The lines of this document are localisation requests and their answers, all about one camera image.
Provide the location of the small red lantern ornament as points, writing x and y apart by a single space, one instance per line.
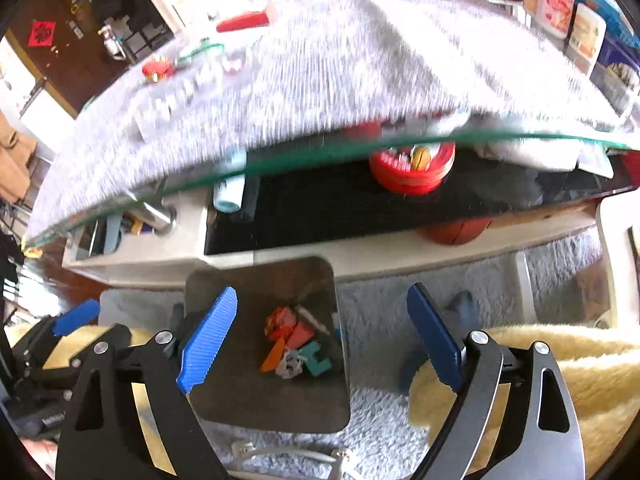
157 70

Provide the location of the red diamond door sign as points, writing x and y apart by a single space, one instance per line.
42 33

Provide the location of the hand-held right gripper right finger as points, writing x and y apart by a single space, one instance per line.
435 335

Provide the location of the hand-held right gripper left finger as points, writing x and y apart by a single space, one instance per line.
207 340

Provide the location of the dark brown door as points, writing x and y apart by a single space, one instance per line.
55 70

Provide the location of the silver foil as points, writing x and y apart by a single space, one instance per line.
290 366

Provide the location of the clear plastic wrap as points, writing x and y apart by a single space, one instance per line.
212 74

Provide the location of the tan coat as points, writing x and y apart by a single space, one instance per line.
15 160

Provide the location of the white spray bottle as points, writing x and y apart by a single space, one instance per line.
112 35

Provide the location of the grey woven table mat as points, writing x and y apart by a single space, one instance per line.
350 70

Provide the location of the white jar yellow label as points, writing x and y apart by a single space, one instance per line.
586 32

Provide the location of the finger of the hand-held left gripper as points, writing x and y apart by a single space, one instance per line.
75 317
120 334

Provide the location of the light blue tube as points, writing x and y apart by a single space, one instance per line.
230 190

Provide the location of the white plastic tube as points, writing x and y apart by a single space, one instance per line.
312 317

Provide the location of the red plastic block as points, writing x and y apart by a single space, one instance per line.
242 21

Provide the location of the red and yellow wrapper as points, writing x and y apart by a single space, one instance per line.
277 322

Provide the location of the orange paper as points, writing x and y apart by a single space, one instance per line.
272 357

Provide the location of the red round tin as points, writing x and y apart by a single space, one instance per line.
400 180

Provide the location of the white bottle pink label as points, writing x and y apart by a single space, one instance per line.
555 5

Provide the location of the dark grey waste bin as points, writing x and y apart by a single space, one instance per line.
235 400

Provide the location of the brown red ball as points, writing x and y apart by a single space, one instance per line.
455 232

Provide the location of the green and white wrapper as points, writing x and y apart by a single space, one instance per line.
200 51

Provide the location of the silver metal cylinder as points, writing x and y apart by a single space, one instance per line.
160 215

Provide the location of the teal plastic block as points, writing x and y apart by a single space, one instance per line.
317 357

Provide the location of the blue snack bag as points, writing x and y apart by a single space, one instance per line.
610 15

